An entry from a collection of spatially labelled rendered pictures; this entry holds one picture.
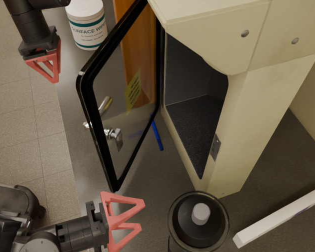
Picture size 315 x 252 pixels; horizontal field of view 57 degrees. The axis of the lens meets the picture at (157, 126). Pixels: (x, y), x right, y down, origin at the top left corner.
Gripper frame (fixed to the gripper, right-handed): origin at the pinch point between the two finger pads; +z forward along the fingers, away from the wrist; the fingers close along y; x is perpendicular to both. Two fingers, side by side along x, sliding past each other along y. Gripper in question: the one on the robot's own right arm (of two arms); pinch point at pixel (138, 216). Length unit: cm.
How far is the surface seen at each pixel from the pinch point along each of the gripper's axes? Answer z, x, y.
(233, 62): 9.7, -0.4, 34.0
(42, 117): -21, 141, -101
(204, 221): 8.1, -8.0, 8.6
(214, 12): 4.9, -0.8, 40.6
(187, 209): 7.0, -4.5, 7.1
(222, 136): 15.0, 2.3, 16.4
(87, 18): 5, 71, 5
